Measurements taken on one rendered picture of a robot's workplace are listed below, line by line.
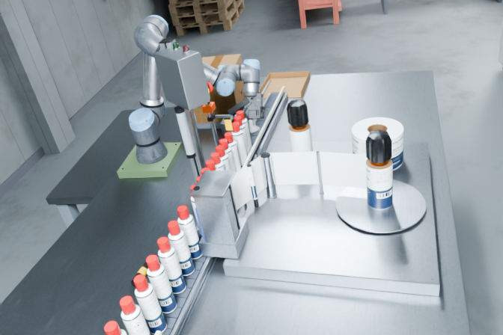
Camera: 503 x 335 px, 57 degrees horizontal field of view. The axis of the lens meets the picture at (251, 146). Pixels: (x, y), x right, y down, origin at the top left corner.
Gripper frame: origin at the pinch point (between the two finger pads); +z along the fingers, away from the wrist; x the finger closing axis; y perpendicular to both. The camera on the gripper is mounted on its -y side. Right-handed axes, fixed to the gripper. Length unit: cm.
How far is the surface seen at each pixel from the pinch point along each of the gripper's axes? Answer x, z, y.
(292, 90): 68, -28, 6
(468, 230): 91, 56, 106
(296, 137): -21.7, 0.3, 27.6
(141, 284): -96, 39, 2
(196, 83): -55, -19, -1
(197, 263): -62, 42, 3
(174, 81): -56, -20, -9
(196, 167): -25.1, 12.6, -14.5
